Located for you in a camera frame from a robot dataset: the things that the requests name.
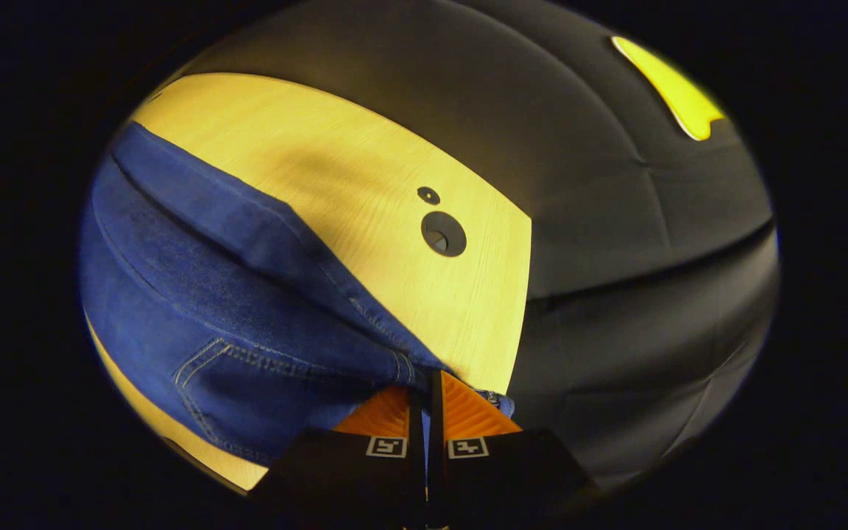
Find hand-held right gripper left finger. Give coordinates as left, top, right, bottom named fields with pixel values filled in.
left=247, top=383, right=426, bottom=529

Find large black table grommet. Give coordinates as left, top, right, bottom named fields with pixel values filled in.
left=421, top=211, right=467, bottom=258

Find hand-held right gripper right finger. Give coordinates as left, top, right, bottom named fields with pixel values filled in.
left=428, top=370, right=602, bottom=528

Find blue denim jeans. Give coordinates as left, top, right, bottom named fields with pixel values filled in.
left=78, top=121, right=517, bottom=469

